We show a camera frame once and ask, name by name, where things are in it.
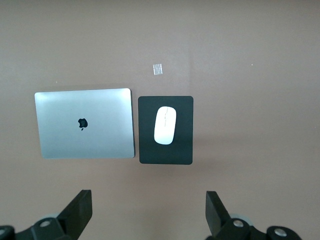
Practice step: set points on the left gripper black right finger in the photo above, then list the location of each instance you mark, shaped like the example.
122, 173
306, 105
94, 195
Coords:
216, 215

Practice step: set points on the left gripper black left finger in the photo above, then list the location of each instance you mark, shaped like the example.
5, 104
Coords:
75, 215

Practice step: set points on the white computer mouse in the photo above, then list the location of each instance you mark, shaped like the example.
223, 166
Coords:
165, 130

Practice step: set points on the black rectangular mouse pad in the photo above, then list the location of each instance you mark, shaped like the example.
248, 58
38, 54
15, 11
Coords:
147, 150

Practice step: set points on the silver closed laptop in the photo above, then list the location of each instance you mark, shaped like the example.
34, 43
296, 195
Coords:
105, 140

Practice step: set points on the clear tape piece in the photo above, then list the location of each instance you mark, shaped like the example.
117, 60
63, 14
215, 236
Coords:
157, 69

